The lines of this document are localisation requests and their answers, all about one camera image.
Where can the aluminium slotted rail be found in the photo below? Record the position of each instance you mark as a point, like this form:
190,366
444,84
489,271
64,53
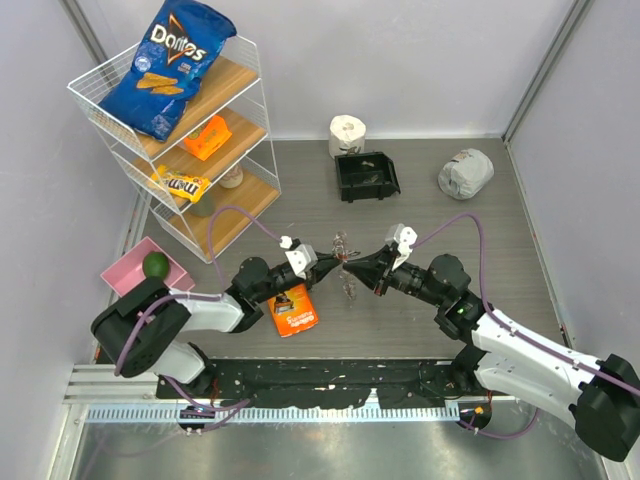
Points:
182,413

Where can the green avocado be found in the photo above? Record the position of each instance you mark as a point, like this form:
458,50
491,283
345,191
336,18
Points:
156,264

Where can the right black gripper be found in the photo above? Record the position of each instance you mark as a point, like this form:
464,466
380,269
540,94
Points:
374,270

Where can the blue Doritos chip bag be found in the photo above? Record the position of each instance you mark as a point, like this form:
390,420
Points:
179,47

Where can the orange snack box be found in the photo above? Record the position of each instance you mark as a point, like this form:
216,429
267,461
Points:
205,140

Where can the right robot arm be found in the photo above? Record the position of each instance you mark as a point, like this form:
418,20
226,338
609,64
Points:
598,398

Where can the beige cup on shelf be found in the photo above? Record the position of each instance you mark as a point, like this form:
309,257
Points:
232,178

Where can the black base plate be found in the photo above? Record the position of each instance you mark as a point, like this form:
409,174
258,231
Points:
338,384

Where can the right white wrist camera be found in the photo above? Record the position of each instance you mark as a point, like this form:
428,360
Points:
400,240

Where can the white toilet paper roll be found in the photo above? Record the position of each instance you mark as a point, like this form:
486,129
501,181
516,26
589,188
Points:
347,135

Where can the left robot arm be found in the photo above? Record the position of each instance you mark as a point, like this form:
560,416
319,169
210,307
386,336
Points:
139,331

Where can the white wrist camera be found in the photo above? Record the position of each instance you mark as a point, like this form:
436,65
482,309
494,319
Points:
301,257
400,240

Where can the black plastic bin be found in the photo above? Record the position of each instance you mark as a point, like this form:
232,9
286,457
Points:
363,176

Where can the yellow M&M's candy bag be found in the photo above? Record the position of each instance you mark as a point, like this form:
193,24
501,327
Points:
184,186

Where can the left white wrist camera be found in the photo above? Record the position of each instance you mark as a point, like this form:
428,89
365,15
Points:
301,257

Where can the grey-green bottle on shelf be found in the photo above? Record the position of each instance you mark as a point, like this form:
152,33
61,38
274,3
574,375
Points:
205,207

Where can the pink drawer box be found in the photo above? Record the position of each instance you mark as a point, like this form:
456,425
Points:
128,271

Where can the orange snack pouch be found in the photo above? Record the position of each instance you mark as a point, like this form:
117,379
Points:
293,311

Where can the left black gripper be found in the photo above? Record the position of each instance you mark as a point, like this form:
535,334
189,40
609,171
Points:
323,264

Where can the large metal disc keyring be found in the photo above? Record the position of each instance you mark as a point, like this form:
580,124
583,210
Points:
340,247

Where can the white wire shelf rack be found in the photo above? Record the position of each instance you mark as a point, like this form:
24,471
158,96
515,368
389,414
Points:
233,89

